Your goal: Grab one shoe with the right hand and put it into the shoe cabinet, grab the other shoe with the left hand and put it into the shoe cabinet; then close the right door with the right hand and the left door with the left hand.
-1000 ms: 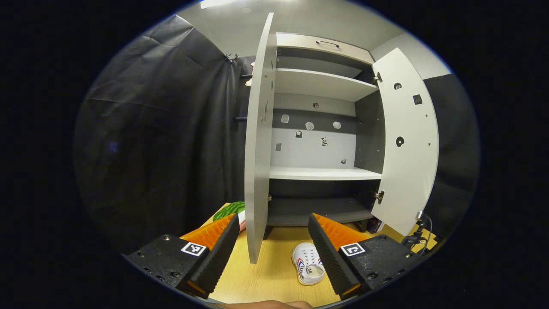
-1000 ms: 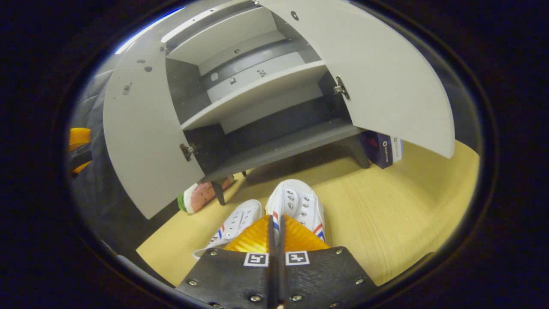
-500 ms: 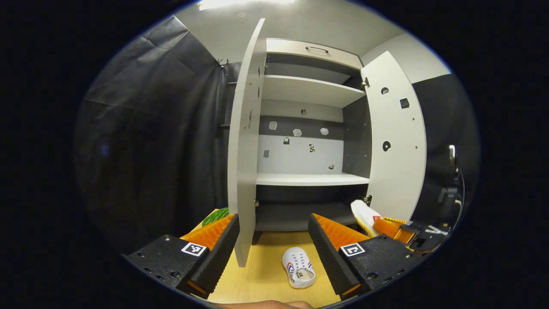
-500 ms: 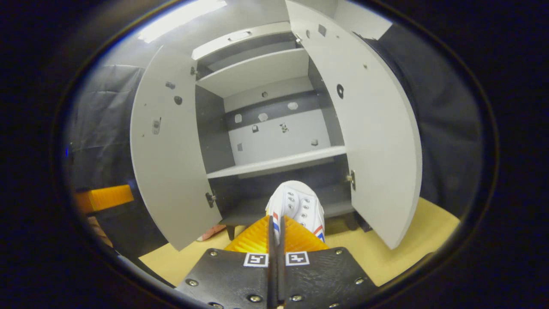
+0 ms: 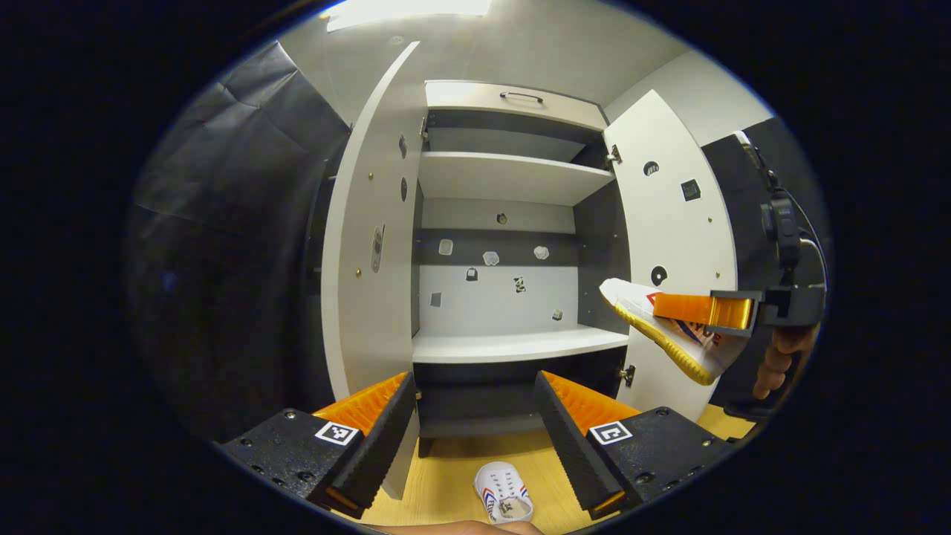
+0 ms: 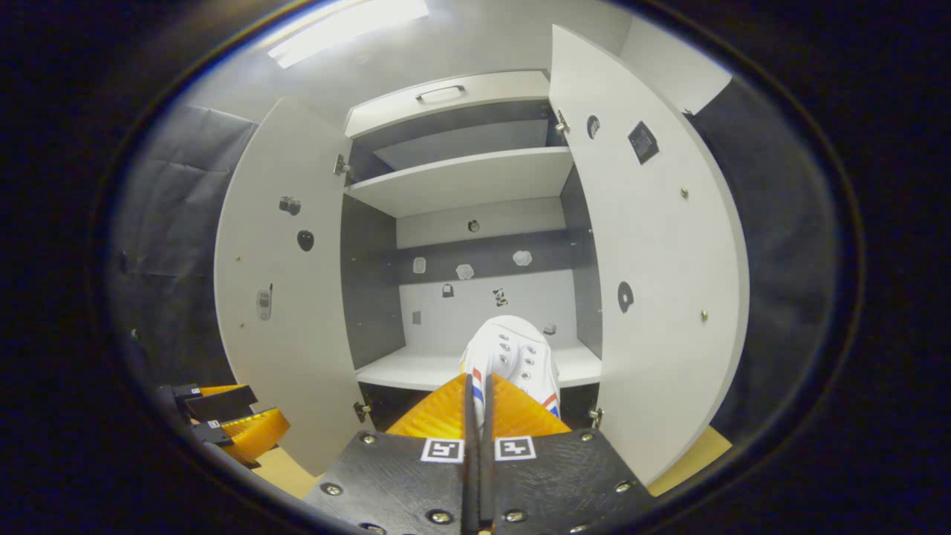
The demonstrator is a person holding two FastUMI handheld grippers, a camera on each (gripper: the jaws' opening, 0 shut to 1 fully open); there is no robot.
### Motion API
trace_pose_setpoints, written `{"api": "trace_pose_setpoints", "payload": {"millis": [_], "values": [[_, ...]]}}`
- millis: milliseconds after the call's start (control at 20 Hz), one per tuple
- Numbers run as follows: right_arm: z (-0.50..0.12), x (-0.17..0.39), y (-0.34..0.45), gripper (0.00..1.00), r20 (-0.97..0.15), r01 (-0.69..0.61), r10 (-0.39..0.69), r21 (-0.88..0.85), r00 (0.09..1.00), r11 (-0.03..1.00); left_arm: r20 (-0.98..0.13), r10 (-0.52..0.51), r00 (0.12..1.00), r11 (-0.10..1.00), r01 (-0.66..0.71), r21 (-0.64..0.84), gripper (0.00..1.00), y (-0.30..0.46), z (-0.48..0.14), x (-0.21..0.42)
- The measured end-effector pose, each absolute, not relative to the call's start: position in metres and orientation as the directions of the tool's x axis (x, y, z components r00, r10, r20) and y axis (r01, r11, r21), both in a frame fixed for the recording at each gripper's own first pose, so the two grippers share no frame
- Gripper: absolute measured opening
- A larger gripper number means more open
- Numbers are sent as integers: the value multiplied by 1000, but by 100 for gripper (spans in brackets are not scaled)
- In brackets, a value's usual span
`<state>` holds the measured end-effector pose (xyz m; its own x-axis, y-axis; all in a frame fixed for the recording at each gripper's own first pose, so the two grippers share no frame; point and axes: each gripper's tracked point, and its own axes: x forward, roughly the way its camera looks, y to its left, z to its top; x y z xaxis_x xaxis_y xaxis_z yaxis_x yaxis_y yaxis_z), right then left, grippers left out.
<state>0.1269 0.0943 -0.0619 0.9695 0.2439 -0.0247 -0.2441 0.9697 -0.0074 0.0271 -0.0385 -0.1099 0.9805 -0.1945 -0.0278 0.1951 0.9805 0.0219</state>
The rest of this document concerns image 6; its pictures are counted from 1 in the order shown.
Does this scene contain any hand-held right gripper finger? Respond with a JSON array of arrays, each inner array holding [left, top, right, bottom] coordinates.
[[305, 373, 478, 535], [479, 373, 656, 535]]

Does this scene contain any white cabinet drawer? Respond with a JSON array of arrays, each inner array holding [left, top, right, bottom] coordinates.
[[345, 71, 552, 138]]

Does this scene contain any white striped shoe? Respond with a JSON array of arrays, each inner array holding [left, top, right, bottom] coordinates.
[[459, 315, 562, 428]]

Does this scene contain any white cabinet door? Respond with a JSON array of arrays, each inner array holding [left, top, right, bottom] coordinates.
[[214, 95, 372, 476], [548, 25, 750, 485]]

